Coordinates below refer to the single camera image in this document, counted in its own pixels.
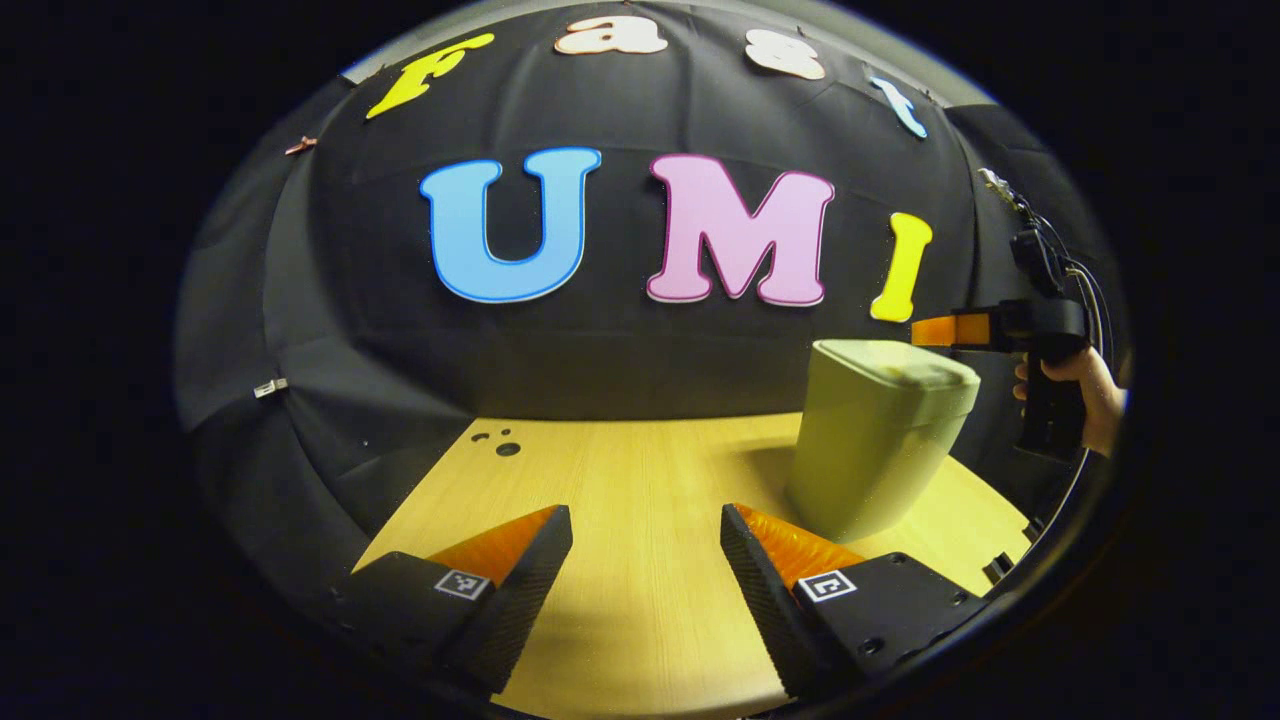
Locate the green desktop garbage bin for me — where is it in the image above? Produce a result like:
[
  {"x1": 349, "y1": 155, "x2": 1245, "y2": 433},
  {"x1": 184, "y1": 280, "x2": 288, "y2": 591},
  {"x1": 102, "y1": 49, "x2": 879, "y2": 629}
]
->
[{"x1": 785, "y1": 338, "x2": 983, "y2": 544}]

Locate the wooden desktop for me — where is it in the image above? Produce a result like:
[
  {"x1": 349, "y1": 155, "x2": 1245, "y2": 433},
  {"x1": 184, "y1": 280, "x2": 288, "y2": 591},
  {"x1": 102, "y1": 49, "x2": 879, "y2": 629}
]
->
[{"x1": 352, "y1": 412, "x2": 1033, "y2": 720}]

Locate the black backdrop cloth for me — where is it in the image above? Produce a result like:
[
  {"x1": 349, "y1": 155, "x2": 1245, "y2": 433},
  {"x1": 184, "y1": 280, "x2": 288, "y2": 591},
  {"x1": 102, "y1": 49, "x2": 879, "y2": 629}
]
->
[{"x1": 175, "y1": 0, "x2": 1126, "y2": 621}]

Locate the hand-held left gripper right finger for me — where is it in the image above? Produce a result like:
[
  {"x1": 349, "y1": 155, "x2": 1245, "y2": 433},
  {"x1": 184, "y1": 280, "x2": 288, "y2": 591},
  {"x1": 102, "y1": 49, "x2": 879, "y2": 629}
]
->
[{"x1": 719, "y1": 503, "x2": 987, "y2": 702}]

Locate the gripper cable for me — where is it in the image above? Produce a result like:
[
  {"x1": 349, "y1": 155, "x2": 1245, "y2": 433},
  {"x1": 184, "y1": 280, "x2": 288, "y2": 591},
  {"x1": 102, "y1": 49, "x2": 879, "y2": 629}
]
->
[{"x1": 1020, "y1": 200, "x2": 1116, "y2": 361}]

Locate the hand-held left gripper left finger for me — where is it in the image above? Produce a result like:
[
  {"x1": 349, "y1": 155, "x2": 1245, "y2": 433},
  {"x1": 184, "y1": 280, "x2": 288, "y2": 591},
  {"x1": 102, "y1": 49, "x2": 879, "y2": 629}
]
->
[{"x1": 330, "y1": 504, "x2": 574, "y2": 695}]

